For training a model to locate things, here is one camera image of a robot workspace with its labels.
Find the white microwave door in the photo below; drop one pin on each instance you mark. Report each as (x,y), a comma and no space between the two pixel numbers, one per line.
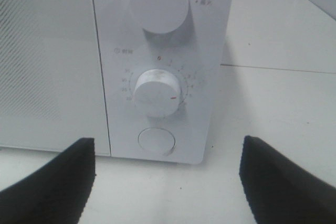
(51,82)

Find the white microwave oven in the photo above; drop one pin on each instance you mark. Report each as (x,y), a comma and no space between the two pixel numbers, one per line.
(193,53)

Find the round white door button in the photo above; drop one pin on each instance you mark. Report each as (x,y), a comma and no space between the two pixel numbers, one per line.
(156,140)

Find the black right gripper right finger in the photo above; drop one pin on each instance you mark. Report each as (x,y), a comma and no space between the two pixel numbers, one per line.
(279,191)

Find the upper white power knob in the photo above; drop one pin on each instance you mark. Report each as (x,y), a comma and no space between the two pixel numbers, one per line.
(159,16)

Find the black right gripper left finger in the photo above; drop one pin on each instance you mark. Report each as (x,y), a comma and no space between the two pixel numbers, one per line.
(55,193)

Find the lower white timer knob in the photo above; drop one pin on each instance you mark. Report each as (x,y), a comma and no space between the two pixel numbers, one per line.
(157,93)

